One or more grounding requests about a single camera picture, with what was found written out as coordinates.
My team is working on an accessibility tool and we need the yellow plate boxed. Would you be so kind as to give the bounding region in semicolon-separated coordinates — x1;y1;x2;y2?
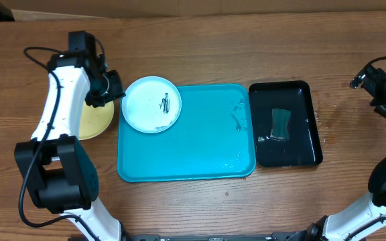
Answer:
79;102;115;140

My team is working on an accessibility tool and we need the green scrubbing sponge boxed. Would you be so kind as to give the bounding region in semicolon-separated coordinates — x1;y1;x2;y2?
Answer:
270;108;291;141

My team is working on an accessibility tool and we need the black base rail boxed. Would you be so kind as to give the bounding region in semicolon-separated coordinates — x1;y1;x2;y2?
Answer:
121;230;306;241

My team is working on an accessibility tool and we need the black plastic tray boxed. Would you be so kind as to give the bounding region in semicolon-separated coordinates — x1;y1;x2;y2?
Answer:
249;80;323;167

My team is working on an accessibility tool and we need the teal plastic tray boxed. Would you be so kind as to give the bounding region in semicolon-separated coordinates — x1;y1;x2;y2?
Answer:
117;84;256;182

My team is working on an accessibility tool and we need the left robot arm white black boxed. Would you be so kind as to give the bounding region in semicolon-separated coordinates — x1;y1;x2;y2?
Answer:
14;54;129;240

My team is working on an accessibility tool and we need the light blue plate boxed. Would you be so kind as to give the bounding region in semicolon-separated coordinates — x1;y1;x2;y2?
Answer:
121;76;182;134

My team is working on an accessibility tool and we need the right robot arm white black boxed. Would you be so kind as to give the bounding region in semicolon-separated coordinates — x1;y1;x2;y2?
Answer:
289;56;386;241

